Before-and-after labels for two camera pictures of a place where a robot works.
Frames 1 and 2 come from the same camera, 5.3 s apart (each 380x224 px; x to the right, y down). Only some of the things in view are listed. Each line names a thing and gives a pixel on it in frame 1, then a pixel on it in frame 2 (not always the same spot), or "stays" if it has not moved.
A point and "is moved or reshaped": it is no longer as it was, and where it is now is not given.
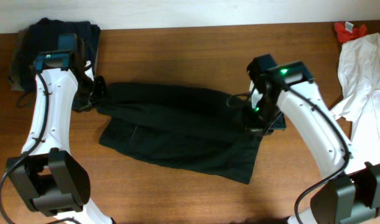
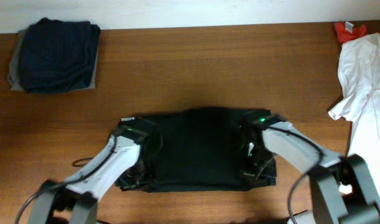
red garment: x=346 y=31 stays
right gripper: x=252 y=116 -> x=259 y=163
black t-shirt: x=181 y=127 is moved or reshaped
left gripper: x=96 y=92 -> x=135 y=175
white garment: x=363 y=70 stays
